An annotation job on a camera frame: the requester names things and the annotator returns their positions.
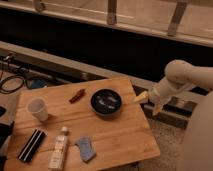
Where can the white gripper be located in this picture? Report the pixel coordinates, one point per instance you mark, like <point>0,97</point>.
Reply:
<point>162,92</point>

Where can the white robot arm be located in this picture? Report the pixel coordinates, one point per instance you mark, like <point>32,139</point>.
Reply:
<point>197,145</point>

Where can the black ceramic bowl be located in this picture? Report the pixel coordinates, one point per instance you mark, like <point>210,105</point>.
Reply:
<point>106,102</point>

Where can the wooden cutting board tabletop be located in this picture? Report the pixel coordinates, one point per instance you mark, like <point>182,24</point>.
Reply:
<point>117,141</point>

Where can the small red-brown object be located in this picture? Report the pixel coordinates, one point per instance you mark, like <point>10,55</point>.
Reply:
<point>77,96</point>

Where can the white tube with cap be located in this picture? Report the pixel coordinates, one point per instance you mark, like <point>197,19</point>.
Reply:
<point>59,151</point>

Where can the blue object on floor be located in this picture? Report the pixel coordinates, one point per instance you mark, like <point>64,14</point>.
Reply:
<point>37,83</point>

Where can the black box with white stripes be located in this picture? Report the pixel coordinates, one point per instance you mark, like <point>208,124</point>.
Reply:
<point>31,146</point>

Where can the black device at left edge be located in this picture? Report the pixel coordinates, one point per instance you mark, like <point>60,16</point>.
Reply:
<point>5,133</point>

